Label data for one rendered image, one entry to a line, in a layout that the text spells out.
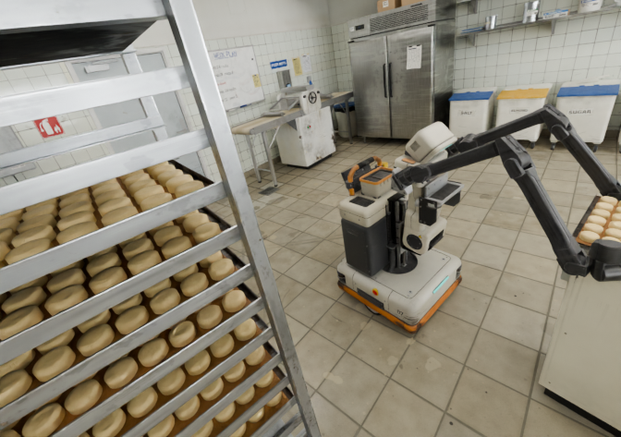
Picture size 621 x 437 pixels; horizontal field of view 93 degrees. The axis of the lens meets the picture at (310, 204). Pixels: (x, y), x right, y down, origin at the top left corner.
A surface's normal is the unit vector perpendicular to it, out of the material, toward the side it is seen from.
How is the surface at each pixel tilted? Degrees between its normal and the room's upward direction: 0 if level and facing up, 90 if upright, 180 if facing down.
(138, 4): 90
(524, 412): 0
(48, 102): 90
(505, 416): 0
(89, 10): 90
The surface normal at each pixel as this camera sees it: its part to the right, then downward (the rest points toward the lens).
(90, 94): 0.62, 0.26
